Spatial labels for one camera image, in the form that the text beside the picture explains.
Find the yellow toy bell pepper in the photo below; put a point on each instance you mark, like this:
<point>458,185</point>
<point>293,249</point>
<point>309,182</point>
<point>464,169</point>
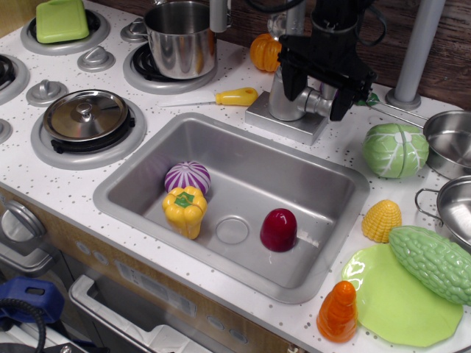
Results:
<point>184,209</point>

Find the grey vertical pole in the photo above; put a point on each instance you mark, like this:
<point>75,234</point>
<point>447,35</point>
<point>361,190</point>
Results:
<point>405,95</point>

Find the orange toy pumpkin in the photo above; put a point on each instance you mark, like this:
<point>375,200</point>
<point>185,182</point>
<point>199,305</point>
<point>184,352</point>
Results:
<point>264,52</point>

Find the yellow handled toy knife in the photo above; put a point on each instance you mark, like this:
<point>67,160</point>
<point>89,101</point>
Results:
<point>239,97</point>

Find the dark red toy beet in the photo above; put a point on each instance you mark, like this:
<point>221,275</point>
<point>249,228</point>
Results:
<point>279,230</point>

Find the purple toy eggplant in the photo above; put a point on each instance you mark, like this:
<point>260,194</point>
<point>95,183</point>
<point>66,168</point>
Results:
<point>373,98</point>

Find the tall steel pot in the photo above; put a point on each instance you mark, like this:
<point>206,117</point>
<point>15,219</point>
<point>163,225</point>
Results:
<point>180,39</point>

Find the purple striped toy onion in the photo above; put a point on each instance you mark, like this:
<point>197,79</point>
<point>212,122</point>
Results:
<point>186,174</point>

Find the orange toy carrot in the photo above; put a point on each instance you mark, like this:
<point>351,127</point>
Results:
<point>338,315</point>

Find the green toy bitter melon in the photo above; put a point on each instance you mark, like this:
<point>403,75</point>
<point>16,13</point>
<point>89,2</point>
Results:
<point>439,264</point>

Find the silver toy faucet with lever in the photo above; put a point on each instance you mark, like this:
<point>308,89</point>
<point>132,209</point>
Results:
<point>302,119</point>

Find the green toy cutting board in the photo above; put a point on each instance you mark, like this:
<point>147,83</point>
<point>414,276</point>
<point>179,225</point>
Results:
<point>60,21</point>

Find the blue clamp with black cable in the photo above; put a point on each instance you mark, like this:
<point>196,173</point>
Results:
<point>28,300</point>

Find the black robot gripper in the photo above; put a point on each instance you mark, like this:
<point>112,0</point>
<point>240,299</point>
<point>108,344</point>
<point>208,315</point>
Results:
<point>329,55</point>

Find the light green toy plate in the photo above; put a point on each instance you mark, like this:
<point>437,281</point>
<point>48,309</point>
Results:
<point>394,304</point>

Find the grey round oven dial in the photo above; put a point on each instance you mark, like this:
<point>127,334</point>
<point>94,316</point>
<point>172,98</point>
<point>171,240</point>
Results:
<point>19,224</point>

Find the steel pot lid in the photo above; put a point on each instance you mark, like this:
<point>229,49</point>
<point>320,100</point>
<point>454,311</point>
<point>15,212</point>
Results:
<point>85,115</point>

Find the silver toy sink basin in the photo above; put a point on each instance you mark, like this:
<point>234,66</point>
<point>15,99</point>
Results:
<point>250,176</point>

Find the grey stove knob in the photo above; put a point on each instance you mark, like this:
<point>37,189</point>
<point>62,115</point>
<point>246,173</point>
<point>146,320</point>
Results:
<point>96,60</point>
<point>45,92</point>
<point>134,32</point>

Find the steel frying pan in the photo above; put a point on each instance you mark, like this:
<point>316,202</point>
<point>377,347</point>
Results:
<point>448,135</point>

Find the green toy cabbage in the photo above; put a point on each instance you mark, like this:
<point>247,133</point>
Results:
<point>395,151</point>

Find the grey oven door handle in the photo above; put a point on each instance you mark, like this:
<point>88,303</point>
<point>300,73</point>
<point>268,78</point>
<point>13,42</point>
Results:
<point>162,338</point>

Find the yellow toy corn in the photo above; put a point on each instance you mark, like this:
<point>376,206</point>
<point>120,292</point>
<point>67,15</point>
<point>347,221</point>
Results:
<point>380,220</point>

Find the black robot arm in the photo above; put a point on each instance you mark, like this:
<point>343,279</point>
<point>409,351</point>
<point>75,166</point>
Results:
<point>295,11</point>

